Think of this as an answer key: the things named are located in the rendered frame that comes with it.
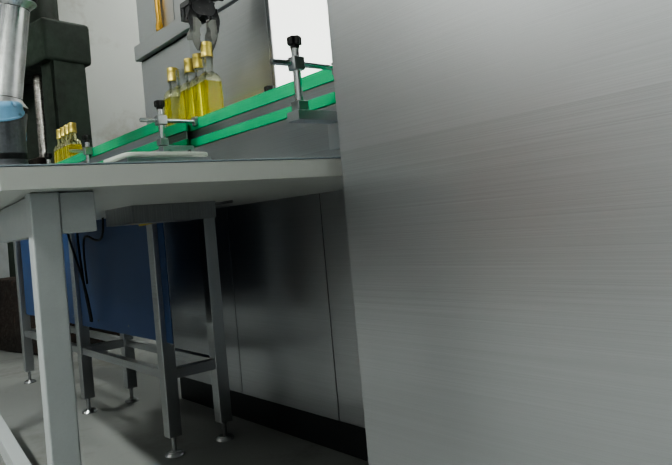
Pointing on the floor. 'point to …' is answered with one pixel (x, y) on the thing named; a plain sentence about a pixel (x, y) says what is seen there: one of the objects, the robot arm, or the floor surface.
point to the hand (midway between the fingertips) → (205, 45)
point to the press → (48, 118)
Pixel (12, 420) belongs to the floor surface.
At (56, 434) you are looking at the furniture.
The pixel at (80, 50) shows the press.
